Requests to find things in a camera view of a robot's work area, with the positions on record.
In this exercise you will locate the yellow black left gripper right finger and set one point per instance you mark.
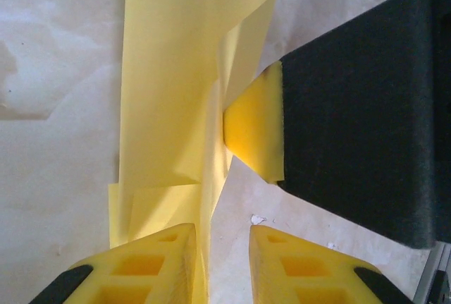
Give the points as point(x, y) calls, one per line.
point(310, 275)

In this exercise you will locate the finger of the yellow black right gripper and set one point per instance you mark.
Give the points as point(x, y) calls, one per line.
point(352, 124)

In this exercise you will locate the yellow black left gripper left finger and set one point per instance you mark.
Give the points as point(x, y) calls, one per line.
point(123, 275)

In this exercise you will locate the yellow cloth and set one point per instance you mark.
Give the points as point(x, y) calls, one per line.
point(169, 89)

